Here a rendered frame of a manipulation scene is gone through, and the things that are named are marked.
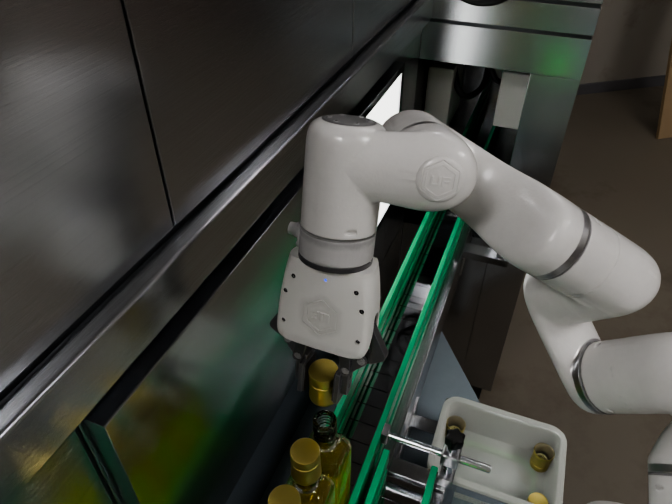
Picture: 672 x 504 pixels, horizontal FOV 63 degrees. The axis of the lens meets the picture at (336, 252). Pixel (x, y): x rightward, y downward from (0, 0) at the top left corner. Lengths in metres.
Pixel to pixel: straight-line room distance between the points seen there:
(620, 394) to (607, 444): 1.55
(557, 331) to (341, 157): 0.36
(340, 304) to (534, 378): 1.82
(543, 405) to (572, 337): 1.53
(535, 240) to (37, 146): 0.43
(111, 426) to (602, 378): 0.51
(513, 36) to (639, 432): 1.49
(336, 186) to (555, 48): 0.97
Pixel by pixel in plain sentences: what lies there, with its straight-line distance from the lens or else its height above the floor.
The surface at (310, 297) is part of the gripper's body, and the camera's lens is 0.55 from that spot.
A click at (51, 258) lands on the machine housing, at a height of 1.46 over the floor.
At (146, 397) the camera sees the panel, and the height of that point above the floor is 1.30.
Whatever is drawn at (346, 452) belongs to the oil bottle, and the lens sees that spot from 0.75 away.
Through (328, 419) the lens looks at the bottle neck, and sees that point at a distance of 0.71.
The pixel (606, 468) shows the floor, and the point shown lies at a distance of 2.17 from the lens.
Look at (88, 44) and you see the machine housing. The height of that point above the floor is 1.59.
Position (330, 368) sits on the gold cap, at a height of 1.23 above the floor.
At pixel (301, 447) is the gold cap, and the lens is 0.65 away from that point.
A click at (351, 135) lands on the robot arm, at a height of 1.50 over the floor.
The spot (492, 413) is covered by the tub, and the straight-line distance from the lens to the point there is 1.11.
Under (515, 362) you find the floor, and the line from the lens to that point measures 2.34.
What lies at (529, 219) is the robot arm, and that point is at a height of 1.40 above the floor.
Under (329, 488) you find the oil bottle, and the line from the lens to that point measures 0.72.
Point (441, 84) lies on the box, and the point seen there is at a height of 1.14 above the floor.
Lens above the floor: 1.72
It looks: 39 degrees down
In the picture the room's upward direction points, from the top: straight up
